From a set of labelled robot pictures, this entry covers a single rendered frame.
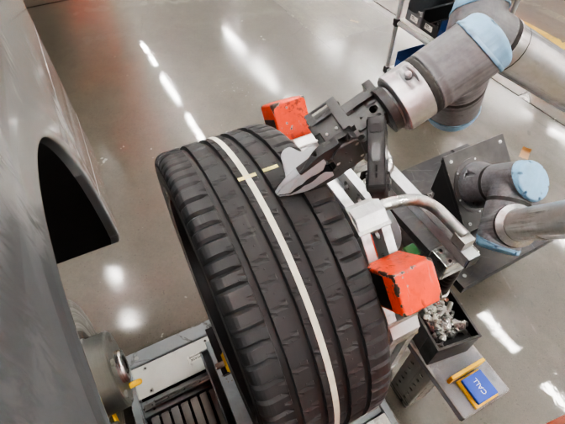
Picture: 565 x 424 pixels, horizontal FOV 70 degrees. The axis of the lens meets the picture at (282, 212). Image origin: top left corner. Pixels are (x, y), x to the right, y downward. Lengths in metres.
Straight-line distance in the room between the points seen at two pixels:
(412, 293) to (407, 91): 0.29
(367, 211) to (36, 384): 0.53
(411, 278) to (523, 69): 0.43
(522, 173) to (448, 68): 1.05
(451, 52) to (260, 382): 0.52
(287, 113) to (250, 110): 1.94
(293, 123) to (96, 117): 2.23
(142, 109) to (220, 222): 2.35
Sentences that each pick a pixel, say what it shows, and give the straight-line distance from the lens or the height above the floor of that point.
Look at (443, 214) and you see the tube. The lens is 0.88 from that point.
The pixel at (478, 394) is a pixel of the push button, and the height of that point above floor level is 0.48.
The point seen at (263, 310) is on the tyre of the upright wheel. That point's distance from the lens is 0.59.
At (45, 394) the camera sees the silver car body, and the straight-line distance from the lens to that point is 0.32.
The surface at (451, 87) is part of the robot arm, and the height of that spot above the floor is 1.33.
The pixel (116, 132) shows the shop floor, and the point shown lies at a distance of 2.79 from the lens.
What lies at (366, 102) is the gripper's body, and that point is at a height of 1.29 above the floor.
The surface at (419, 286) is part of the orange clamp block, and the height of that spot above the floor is 1.11.
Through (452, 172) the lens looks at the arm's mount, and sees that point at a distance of 1.78.
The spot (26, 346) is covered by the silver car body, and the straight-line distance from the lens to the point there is 0.32.
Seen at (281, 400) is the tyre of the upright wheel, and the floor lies 1.02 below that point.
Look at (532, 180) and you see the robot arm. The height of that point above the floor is 0.63.
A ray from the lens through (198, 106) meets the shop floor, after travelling 2.85.
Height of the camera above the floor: 1.65
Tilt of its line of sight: 51 degrees down
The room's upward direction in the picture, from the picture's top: straight up
